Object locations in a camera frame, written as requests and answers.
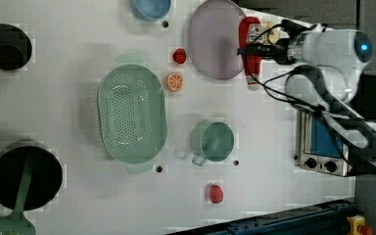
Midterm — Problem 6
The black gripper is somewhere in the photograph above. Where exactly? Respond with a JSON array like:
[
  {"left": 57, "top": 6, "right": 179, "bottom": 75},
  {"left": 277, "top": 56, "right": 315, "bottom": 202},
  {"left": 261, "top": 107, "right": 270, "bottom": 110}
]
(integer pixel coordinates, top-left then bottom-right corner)
[{"left": 237, "top": 20, "right": 307, "bottom": 65}]

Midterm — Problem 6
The red plush ketchup bottle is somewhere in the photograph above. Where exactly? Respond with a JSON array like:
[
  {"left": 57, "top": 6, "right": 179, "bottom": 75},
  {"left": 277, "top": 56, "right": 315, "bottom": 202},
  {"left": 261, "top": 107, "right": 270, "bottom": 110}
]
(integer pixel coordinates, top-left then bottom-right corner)
[{"left": 238, "top": 17, "right": 261, "bottom": 91}]

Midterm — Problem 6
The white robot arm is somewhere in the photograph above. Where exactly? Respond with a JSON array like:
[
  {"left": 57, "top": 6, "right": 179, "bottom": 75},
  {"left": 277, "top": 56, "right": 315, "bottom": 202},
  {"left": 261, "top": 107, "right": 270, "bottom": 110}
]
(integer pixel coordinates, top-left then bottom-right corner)
[{"left": 237, "top": 17, "right": 376, "bottom": 174}]

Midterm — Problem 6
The grey round plate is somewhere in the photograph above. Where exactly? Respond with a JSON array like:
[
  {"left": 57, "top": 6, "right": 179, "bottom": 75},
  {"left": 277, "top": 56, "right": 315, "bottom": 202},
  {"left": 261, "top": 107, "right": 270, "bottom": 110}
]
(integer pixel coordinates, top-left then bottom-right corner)
[{"left": 188, "top": 0, "right": 246, "bottom": 80}]

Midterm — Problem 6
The red plush strawberry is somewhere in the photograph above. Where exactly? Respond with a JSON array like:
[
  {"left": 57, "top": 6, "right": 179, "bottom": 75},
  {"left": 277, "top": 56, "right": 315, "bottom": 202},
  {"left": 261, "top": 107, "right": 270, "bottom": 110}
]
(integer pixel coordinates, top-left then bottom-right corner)
[{"left": 172, "top": 48, "right": 187, "bottom": 65}]

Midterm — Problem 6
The orange slice toy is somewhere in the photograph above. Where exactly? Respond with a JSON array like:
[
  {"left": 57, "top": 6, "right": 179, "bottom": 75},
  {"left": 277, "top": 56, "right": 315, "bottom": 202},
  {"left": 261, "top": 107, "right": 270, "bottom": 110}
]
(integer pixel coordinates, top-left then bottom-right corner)
[{"left": 166, "top": 73, "right": 183, "bottom": 92}]

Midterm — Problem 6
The green mug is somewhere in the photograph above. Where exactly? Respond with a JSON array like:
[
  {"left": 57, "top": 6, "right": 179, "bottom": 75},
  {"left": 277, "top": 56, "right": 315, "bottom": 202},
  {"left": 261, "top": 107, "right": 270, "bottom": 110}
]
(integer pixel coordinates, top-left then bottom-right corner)
[{"left": 190, "top": 120, "right": 235, "bottom": 166}]

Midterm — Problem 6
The blue bowl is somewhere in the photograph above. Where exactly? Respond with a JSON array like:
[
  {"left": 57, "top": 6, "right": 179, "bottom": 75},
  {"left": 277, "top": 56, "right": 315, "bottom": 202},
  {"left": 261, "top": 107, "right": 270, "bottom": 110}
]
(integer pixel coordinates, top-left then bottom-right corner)
[{"left": 129, "top": 0, "right": 171, "bottom": 22}]

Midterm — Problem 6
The green colander basket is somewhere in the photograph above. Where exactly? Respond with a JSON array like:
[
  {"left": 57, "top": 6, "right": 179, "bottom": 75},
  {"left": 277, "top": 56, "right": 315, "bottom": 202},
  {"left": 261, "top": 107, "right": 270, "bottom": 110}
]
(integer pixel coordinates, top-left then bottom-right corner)
[{"left": 97, "top": 64, "right": 167, "bottom": 174}]

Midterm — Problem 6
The red plush fruit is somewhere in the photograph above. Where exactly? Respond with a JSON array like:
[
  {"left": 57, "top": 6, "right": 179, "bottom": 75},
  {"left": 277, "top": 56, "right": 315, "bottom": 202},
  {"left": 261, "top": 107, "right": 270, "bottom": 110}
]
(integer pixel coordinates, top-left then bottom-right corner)
[{"left": 209, "top": 184, "right": 224, "bottom": 204}]

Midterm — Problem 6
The blue black crate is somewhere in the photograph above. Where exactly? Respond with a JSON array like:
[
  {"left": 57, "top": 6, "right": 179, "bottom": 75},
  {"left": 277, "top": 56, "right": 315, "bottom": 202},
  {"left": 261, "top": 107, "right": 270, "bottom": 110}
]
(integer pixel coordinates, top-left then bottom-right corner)
[{"left": 166, "top": 200, "right": 358, "bottom": 235}]

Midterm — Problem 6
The black utensil holder cup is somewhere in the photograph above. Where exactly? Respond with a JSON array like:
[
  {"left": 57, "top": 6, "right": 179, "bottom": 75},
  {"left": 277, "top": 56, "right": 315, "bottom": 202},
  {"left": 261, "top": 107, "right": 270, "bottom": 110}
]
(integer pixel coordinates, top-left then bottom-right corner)
[{"left": 0, "top": 140, "right": 63, "bottom": 211}]

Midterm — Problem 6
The green spatula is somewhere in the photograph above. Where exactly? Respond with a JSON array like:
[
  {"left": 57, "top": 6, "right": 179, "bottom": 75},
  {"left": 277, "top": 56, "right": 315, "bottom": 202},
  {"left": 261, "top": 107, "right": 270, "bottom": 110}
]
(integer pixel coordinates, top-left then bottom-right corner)
[{"left": 0, "top": 152, "right": 36, "bottom": 235}]

